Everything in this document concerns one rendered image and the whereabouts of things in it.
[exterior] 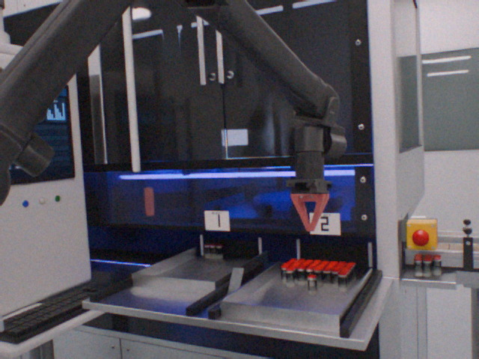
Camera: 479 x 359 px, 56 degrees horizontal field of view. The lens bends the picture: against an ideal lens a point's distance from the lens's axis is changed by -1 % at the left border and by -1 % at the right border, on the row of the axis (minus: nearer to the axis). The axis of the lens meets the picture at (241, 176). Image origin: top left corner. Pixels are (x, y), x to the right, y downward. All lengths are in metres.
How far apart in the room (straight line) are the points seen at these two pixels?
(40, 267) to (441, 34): 5.19
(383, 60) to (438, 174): 4.65
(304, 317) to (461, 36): 5.20
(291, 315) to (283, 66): 0.49
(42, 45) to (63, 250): 1.11
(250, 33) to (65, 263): 1.10
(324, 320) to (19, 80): 0.68
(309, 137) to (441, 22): 5.13
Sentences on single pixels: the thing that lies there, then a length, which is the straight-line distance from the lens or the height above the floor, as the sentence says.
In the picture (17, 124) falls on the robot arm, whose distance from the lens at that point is 0.53.
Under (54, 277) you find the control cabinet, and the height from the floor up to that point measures 0.86.
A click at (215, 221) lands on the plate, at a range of 1.41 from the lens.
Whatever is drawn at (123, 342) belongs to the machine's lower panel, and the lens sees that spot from 1.77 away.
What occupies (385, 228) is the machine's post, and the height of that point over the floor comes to 1.01.
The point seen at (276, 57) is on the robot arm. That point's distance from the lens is 0.77.
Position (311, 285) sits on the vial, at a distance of 1.11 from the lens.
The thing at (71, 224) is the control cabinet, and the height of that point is 1.02.
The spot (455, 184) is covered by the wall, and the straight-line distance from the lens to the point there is 5.84.
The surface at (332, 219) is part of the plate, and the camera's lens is 1.27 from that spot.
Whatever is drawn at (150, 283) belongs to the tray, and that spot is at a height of 0.89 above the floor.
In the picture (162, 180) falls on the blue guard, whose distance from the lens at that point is 1.50.
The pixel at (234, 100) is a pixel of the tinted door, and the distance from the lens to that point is 1.37.
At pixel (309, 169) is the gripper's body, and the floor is 1.20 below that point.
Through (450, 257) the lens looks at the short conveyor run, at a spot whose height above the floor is 0.92.
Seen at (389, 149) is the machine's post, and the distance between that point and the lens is 1.22.
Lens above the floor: 1.25
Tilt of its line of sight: 4 degrees down
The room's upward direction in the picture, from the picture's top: 3 degrees counter-clockwise
